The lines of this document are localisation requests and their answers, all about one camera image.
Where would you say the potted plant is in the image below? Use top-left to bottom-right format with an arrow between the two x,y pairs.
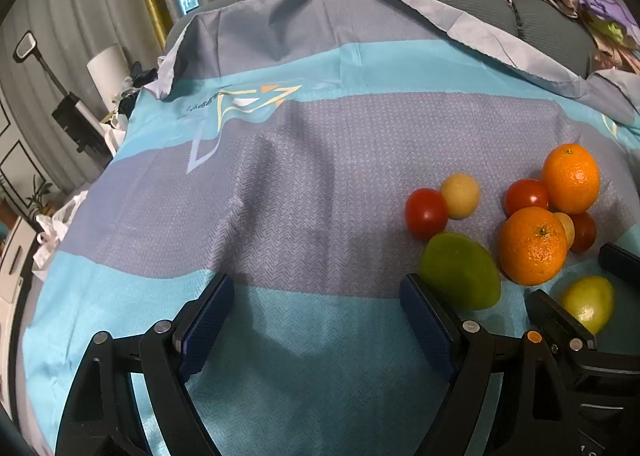
22,176 -> 56,217

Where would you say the yellow-green cloth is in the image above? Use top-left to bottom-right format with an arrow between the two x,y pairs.
590,18 -> 628,44

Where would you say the white cabinet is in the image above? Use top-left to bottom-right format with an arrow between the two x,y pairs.
0,216 -> 40,337

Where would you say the blue grey striped blanket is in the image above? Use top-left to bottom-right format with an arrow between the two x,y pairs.
20,0 -> 640,456

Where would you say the yellow-green lemon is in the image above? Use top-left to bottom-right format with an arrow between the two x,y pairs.
559,276 -> 615,335

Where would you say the pink floral cloth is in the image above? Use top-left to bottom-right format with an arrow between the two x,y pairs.
592,36 -> 640,73

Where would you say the red tomato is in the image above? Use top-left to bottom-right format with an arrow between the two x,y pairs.
570,211 -> 597,254
405,188 -> 449,242
504,178 -> 551,217

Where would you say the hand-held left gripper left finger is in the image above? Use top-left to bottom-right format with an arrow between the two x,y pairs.
55,272 -> 236,456

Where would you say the green mango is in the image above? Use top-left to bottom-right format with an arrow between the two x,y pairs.
419,232 -> 502,311

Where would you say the black upright appliance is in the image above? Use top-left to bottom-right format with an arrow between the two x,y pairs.
14,31 -> 113,157

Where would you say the white plastic bag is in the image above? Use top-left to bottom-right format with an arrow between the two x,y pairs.
32,191 -> 88,282

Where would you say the dark clothes pile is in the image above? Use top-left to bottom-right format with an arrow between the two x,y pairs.
105,61 -> 162,132

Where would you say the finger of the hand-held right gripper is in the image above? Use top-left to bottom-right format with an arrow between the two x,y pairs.
525,288 -> 598,362
600,242 -> 640,284

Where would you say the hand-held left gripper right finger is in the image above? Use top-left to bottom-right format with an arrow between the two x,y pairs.
399,273 -> 583,456

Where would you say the purple garment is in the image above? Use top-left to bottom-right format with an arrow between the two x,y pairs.
572,0 -> 640,37

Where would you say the orange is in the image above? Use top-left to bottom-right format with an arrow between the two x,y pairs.
497,207 -> 571,287
542,143 -> 601,215

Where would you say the tan round fruit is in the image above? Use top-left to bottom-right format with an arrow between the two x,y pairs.
440,173 -> 482,220
552,212 -> 576,249

